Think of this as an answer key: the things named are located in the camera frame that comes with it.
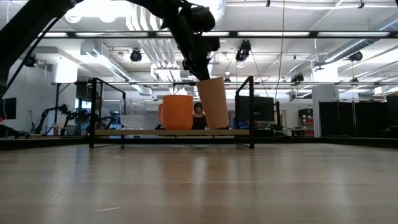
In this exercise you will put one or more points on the tall tan cup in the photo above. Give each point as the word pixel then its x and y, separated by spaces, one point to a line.
pixel 214 105

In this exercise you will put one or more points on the black rig base frame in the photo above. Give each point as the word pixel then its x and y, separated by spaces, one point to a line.
pixel 311 142

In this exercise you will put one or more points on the dark wall monitor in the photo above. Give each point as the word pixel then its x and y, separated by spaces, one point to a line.
pixel 7 109

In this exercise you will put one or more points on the wooden shelf with black frame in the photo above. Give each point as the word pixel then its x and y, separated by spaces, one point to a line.
pixel 171 132

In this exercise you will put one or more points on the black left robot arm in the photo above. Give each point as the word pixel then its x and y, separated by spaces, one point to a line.
pixel 25 28

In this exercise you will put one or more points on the orange mug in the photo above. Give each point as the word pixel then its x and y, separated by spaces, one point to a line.
pixel 177 112

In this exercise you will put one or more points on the background workstation frame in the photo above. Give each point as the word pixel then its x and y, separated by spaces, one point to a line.
pixel 264 83

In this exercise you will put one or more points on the black background robot arm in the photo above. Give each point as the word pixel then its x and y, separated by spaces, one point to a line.
pixel 65 109

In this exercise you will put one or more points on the white rectangular air duct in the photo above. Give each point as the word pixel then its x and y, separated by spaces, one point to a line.
pixel 105 62

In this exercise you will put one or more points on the round silver air duct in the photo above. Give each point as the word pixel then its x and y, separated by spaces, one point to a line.
pixel 220 12

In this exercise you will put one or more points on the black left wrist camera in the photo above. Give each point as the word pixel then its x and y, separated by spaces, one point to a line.
pixel 202 18

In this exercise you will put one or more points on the black computer monitor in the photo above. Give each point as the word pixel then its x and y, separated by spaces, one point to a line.
pixel 261 109

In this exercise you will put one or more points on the black room partition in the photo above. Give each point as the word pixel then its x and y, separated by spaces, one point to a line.
pixel 357 118

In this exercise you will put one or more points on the clear glass cup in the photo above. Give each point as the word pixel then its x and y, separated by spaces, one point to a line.
pixel 133 121

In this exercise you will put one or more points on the black overhead rig beam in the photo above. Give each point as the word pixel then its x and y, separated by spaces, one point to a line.
pixel 233 34

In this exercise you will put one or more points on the red storage shelf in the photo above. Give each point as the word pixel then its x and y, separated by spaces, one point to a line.
pixel 306 120

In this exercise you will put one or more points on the slanted grey air duct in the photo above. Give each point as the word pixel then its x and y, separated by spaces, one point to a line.
pixel 348 48

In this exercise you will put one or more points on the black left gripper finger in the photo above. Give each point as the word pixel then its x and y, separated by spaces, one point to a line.
pixel 202 73

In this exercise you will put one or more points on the black ceiling-hung camera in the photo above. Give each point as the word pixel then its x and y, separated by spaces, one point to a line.
pixel 136 55
pixel 355 56
pixel 297 77
pixel 243 51
pixel 30 60

